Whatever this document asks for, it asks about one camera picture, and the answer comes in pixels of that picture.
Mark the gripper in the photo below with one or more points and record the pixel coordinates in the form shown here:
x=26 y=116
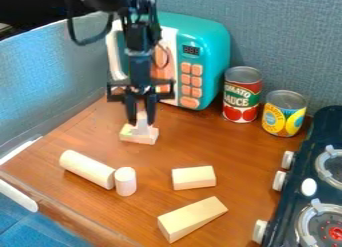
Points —
x=140 y=71

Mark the white figure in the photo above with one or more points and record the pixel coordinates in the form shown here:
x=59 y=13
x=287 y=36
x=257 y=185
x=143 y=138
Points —
x=142 y=122

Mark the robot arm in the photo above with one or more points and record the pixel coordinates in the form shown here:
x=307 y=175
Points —
x=135 y=31

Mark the wooden cube block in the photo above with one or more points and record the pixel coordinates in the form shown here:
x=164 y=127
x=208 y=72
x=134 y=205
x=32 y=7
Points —
x=139 y=137

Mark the small wooden cylinder block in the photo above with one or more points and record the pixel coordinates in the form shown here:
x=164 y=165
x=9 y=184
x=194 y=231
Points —
x=125 y=181

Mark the large wooden cylinder block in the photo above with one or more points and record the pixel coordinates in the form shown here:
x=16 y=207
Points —
x=87 y=168

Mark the toy microwave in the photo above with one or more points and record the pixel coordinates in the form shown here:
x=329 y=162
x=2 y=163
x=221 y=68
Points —
x=202 y=57

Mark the rectangular wooden block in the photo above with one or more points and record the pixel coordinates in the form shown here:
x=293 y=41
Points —
x=193 y=177

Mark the red tomato can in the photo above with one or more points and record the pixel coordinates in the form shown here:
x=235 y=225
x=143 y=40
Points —
x=242 y=96

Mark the wooden wedge block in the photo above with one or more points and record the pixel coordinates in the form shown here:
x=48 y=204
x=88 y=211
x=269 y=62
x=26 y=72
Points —
x=189 y=219

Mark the yellow can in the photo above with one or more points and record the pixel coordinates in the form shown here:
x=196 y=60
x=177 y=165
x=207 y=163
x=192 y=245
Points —
x=282 y=116

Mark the toy stove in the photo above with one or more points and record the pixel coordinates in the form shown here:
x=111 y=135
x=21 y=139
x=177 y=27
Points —
x=307 y=177

